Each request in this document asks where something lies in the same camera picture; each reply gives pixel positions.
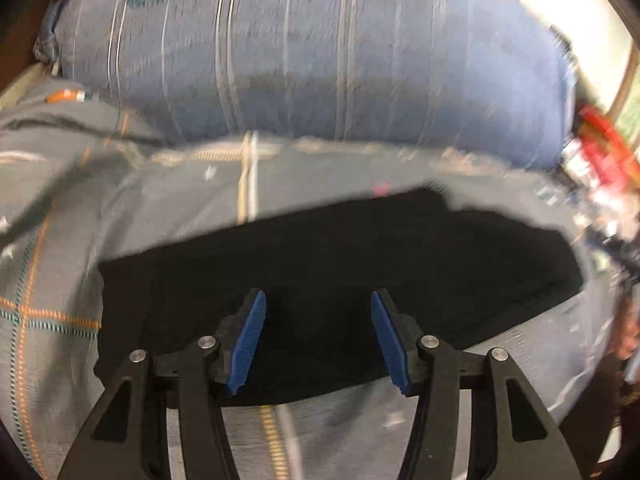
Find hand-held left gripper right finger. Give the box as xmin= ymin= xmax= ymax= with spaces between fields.
xmin=370 ymin=288 xmax=583 ymax=480

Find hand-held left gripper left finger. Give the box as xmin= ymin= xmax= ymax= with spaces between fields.
xmin=57 ymin=288 xmax=267 ymax=480

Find black pants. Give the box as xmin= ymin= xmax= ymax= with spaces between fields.
xmin=95 ymin=187 xmax=586 ymax=408

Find grey patterned bed sheet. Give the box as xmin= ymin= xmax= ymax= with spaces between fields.
xmin=0 ymin=77 xmax=621 ymax=480

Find blue plaid pillow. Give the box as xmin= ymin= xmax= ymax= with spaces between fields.
xmin=34 ymin=0 xmax=576 ymax=171

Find red packets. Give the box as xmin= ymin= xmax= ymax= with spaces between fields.
xmin=575 ymin=105 xmax=640 ymax=196

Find wooden window frame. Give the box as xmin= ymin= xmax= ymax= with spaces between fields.
xmin=606 ymin=57 xmax=640 ymax=128

